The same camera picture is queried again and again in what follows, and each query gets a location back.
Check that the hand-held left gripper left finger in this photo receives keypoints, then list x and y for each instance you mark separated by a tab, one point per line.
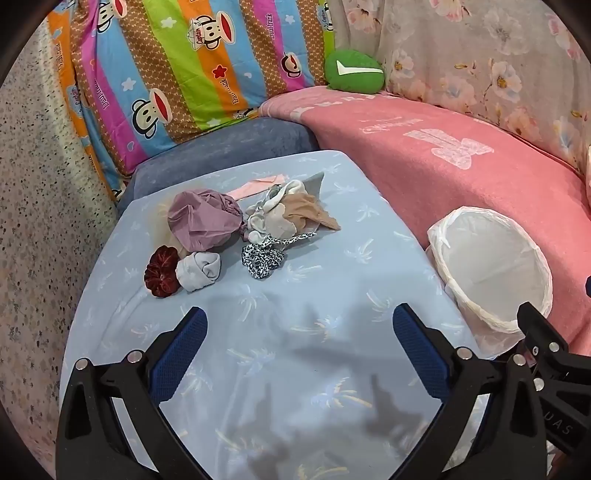
180	360

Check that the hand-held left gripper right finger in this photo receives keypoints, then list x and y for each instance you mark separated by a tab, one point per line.
420	355

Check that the dark red scrunchie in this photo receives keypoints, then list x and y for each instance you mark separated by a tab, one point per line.
159	272

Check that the black and white patterned scrunchie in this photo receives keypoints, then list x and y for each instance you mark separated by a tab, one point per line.
261	261

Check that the pink paper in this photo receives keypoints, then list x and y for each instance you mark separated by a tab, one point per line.
254	187

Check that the beige stocking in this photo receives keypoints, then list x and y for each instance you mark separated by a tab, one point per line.
300	207

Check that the white and grey sock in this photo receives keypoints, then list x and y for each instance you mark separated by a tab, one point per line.
291	188

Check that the light blue palm-print tablecloth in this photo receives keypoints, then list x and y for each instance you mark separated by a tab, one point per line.
323	286

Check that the pink blanket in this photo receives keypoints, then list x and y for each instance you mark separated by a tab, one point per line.
415	175

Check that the small-flower speckled cloth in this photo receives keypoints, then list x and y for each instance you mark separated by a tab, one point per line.
37	230

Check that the blue velvet cushion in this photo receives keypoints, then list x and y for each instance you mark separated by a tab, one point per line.
207	157

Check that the beige floral cloth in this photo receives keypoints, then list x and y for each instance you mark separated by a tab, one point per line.
461	46

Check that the green cushion with white mark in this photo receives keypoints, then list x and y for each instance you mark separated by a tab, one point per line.
351	82

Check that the striped monkey cartoon pillow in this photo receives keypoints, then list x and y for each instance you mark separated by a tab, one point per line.
184	69

